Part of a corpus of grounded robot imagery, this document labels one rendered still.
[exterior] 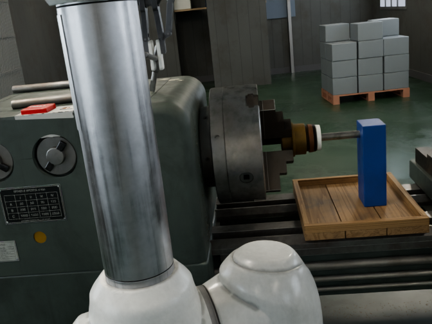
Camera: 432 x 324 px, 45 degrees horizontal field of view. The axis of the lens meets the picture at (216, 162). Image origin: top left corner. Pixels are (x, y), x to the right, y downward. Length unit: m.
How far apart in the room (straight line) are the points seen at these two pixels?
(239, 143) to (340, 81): 6.15
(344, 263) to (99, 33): 0.94
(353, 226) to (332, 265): 0.12
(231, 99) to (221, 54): 8.30
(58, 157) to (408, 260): 0.89
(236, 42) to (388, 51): 3.13
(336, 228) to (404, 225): 0.16
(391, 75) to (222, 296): 6.88
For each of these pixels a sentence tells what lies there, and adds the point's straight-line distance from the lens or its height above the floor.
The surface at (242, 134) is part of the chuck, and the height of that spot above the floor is 1.14.
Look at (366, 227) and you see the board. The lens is 1.33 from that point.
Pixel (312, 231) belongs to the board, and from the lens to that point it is 1.31.
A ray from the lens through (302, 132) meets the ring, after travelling 1.38.
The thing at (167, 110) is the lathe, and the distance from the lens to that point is 1.15.
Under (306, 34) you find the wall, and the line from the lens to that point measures 11.08.
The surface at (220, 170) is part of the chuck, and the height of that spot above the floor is 1.06.
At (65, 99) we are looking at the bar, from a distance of 1.32.
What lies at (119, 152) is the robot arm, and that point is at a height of 1.28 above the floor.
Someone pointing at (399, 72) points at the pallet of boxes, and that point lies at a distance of 7.60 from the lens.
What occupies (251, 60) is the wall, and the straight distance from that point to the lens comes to 9.65.
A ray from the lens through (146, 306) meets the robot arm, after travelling 0.72.
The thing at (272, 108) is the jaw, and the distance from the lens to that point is 1.31.
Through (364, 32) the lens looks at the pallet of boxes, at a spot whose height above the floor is 0.93.
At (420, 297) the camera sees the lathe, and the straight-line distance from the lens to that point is 1.74.
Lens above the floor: 1.44
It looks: 16 degrees down
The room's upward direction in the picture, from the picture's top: 6 degrees counter-clockwise
